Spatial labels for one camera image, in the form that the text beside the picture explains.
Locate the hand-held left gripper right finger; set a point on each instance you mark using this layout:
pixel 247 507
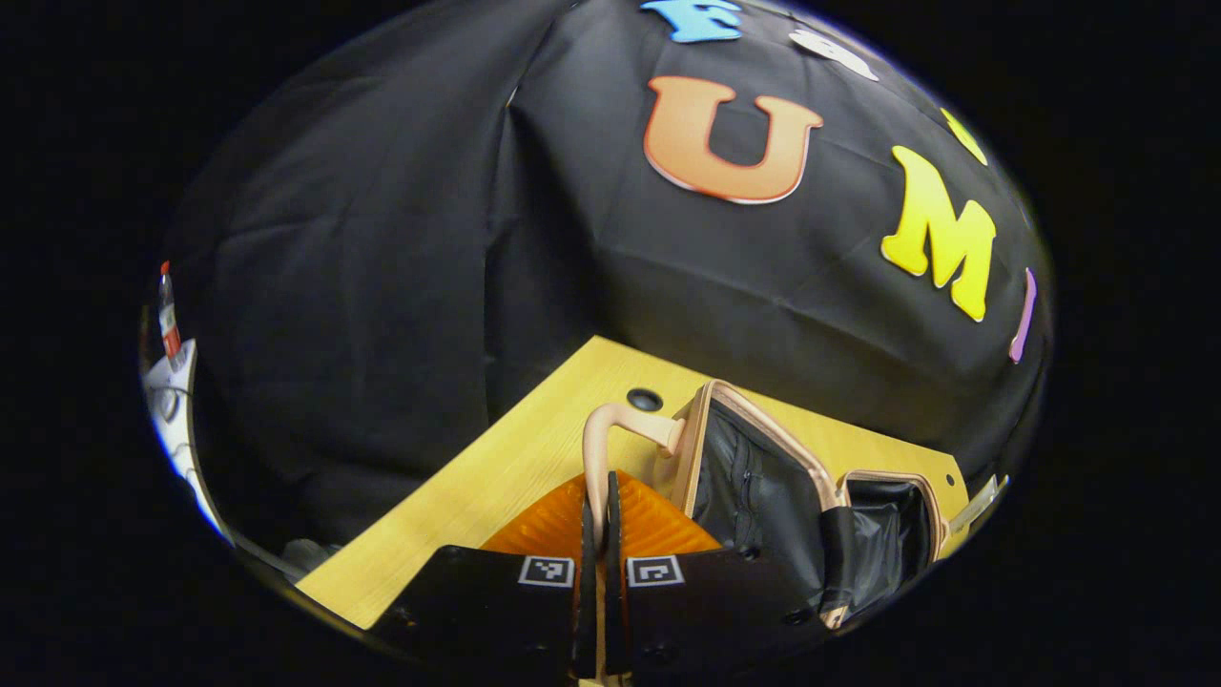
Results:
pixel 614 572

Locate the beige pink suitcase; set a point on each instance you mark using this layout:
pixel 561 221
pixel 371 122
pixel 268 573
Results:
pixel 763 477

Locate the white flat strip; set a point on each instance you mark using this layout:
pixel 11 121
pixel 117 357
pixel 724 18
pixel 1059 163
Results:
pixel 975 501

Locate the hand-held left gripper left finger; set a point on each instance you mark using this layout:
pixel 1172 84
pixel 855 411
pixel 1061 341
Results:
pixel 585 572

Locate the white desk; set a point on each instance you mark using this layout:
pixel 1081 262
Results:
pixel 176 420

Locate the clear bottle red label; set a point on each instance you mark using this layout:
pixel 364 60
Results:
pixel 170 329

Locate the black backdrop cloth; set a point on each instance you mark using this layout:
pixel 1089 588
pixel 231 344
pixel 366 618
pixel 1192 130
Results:
pixel 382 239

